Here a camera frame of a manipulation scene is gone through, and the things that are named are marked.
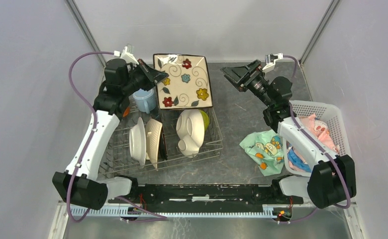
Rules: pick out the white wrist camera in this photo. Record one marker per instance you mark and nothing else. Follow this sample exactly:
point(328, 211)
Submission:
point(270, 61)
point(127, 54)

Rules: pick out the orange mug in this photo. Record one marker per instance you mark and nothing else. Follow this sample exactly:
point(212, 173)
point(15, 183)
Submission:
point(126, 112)

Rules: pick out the white plastic basket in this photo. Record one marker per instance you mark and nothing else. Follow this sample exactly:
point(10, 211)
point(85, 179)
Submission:
point(337, 118)

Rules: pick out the square floral plate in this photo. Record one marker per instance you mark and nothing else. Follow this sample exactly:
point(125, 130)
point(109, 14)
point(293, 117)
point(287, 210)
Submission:
point(188, 83)

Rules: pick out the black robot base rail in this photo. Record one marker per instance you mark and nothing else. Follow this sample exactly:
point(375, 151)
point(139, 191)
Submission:
point(161, 202)

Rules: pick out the grey wire dish rack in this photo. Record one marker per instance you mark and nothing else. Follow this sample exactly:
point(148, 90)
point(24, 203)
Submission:
point(117, 160)

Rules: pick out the lime green bowl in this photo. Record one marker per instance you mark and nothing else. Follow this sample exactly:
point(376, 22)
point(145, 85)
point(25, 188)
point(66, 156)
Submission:
point(206, 119)

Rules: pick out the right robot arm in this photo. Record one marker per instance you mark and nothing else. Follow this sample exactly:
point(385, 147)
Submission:
point(332, 180)

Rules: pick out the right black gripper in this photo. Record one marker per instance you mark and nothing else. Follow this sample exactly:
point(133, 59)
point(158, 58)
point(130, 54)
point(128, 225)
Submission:
point(236, 75)

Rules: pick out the plain white plate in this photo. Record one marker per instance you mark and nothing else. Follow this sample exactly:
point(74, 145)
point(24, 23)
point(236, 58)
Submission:
point(137, 142)

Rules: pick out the red-rimmed beige plate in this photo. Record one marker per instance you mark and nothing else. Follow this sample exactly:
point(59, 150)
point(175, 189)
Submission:
point(162, 144)

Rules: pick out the blue cloth in basket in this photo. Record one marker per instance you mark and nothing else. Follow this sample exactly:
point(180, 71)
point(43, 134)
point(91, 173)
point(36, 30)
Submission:
point(297, 163)

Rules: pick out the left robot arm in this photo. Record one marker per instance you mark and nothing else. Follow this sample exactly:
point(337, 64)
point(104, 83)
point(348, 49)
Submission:
point(78, 184)

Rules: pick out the pink patterned cloth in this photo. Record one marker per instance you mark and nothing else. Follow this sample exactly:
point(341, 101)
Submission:
point(319, 129)

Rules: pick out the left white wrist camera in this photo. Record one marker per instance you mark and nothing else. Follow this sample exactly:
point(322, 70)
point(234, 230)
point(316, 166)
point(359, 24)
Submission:
point(127, 54)

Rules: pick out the light blue mug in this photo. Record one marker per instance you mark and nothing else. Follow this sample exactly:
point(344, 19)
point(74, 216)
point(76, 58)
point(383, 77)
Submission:
point(145, 100)

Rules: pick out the green cartoon cloth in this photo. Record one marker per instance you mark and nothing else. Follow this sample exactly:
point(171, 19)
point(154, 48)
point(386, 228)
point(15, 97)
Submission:
point(266, 149)

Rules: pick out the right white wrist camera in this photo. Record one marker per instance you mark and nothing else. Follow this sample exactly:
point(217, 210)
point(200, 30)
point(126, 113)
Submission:
point(270, 61)

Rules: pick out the cream divided plate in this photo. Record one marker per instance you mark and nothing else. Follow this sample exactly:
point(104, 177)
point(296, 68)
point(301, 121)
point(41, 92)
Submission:
point(190, 130)

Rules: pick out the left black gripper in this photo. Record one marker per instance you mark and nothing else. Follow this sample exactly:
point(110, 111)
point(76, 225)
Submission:
point(151, 75)

